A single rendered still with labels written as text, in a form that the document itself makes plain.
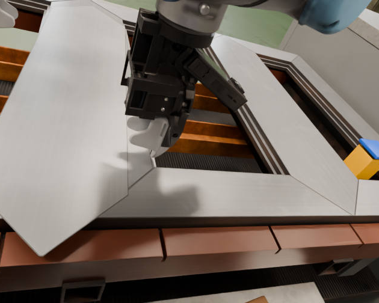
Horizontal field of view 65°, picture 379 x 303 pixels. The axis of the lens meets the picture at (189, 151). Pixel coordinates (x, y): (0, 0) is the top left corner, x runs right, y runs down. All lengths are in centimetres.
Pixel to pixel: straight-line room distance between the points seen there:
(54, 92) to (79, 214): 25
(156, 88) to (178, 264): 23
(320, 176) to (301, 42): 81
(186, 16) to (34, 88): 32
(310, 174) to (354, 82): 56
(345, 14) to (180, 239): 31
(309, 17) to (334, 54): 96
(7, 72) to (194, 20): 62
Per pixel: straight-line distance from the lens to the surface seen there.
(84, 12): 90
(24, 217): 38
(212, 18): 34
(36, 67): 62
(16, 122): 49
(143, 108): 37
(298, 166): 63
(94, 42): 75
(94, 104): 55
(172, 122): 39
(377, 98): 106
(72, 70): 63
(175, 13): 33
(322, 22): 25
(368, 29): 115
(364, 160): 78
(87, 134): 48
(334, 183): 65
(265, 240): 48
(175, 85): 36
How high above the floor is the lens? 116
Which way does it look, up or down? 38 degrees down
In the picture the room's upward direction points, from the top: 25 degrees clockwise
